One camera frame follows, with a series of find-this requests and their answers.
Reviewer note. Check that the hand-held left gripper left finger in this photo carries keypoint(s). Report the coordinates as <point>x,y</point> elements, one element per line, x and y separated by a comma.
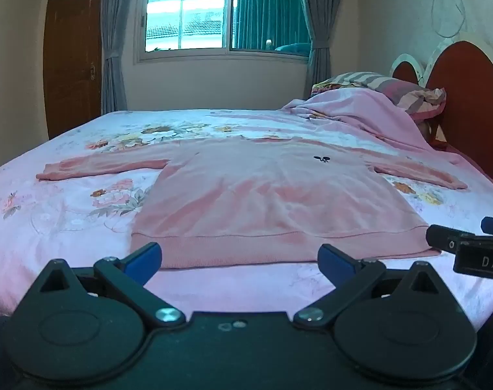
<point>145,258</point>

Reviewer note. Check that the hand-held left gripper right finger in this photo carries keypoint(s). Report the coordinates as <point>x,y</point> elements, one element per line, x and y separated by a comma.
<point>336,260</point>

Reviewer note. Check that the pink long-sleeved sweater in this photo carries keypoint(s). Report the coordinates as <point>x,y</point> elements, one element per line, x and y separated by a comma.
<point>250,195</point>

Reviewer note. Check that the floral bed sheet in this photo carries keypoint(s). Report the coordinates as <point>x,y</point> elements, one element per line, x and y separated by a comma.
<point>68,211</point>

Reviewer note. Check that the pink blanket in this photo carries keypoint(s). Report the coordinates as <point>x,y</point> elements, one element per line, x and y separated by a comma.
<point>352,109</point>

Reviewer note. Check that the striped pillow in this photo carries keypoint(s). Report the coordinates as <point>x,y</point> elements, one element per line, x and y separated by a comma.
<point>392,89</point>

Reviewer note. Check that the grey curtain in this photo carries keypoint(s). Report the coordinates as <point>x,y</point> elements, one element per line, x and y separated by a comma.
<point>321,20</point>
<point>112,48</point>

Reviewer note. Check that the brown wooden door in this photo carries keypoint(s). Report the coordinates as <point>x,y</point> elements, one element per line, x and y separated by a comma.
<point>72,57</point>

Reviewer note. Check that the sliding glass window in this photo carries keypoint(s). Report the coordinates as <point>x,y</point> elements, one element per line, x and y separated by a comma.
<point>181,16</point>

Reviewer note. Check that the teal curtain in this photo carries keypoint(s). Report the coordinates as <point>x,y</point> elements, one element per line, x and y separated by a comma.
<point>266,12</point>

